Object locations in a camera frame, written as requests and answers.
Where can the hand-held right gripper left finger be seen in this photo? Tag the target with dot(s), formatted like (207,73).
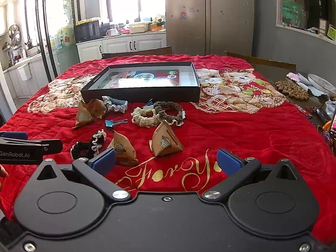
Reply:
(103,160)

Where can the black sliding door frame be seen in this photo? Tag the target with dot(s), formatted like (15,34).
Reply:
(43,31)

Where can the brown pyramid paper packet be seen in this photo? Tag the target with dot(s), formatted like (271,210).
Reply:
(89,111)
(165,143)
(122,153)

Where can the pile of wrapped candies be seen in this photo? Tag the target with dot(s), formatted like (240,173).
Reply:
(319,115)

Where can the black shallow box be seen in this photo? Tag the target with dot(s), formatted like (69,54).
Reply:
(141,95)

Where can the small blue white packet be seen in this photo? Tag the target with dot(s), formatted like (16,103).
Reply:
(149,103)

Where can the dark wooden chair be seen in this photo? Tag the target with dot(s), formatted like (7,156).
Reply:
(136,52)

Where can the steel pot lids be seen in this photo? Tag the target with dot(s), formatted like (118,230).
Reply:
(14,31)

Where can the white hanging bin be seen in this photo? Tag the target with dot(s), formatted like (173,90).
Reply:
(24,72)

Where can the pink paper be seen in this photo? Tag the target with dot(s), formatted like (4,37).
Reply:
(293,76)

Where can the black microwave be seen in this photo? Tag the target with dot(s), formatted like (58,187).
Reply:
(86,31)

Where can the blue binder clip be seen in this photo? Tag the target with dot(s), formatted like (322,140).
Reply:
(110,125)

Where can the clear drinking glasses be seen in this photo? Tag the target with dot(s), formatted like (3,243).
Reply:
(303,19)

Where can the yellow green card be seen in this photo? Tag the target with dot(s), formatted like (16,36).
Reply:
(332,32)

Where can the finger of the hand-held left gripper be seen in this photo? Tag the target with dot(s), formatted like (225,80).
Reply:
(14,136)
(53,146)

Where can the white kitchen cabinet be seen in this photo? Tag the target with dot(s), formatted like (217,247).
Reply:
(118,46)

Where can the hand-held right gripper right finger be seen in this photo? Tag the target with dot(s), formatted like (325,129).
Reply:
(228,161)

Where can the black white scrunchie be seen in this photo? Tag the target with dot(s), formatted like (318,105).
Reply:
(81,147)

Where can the small framed card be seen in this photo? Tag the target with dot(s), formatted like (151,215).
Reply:
(322,26)

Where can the white plastic tub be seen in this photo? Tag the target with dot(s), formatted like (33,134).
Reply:
(139,28)

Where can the blue white scrunchie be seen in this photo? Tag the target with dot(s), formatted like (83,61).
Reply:
(115,105)

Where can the cream scrunchie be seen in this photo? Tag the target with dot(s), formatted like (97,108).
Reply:
(141,120)

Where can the red printed blanket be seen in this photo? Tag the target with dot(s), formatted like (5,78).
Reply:
(236,136)

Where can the printed picture sheet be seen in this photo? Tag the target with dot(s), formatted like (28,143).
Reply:
(126,80)

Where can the silver refrigerator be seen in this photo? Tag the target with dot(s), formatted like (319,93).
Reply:
(210,18)

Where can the white mug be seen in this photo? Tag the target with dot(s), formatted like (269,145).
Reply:
(111,32)

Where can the green white plush toy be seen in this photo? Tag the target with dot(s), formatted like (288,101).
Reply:
(158,19)

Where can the olive brown scrunchie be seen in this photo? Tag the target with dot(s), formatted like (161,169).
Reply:
(168,107)

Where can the orange box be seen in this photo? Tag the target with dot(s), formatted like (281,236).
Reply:
(156,27)

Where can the white plate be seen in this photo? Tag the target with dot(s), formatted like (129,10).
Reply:
(321,84)

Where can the yellow microwave cover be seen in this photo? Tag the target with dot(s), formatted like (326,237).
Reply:
(88,20)

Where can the light wooden chair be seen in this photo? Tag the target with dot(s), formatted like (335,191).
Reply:
(262,61)

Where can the green sign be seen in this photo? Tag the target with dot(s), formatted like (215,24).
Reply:
(291,11)

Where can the person's left hand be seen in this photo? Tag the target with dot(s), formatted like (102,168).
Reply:
(2,172)

